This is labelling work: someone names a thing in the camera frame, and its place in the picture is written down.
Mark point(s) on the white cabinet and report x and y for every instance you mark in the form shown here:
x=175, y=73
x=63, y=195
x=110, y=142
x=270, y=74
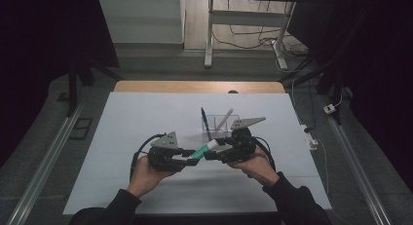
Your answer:
x=139, y=20

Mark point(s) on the white power strip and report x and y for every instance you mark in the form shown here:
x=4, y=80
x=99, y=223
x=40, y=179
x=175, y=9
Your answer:
x=310, y=139

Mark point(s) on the person's left hand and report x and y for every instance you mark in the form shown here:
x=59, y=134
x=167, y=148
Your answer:
x=144, y=176

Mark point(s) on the clear plastic pen organizer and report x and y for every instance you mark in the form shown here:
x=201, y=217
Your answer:
x=229, y=134

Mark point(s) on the white plug adapter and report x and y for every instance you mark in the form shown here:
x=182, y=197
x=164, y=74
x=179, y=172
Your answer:
x=329, y=108

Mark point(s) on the white metal desk frame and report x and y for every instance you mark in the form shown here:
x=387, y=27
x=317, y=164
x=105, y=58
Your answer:
x=246, y=18

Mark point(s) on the person's right hand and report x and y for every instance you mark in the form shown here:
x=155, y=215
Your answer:
x=259, y=169

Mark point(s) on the white pen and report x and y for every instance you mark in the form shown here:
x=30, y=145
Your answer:
x=225, y=118

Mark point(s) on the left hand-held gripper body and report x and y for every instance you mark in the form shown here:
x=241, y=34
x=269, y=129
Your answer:
x=165, y=153

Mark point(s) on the aluminium floor rail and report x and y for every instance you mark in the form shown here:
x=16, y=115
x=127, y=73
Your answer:
x=42, y=169
x=357, y=169

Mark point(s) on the blue pen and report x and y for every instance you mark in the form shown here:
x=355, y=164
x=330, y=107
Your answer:
x=205, y=121

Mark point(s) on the green and white glue stick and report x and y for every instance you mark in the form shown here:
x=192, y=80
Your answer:
x=204, y=149

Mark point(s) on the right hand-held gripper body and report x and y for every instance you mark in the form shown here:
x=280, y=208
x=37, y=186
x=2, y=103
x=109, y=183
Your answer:
x=242, y=147

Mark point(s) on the black metal stand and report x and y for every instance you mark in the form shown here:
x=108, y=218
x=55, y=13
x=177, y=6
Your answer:
x=328, y=82
x=73, y=88

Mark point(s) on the black rectangular floor frame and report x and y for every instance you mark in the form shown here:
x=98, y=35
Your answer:
x=81, y=129

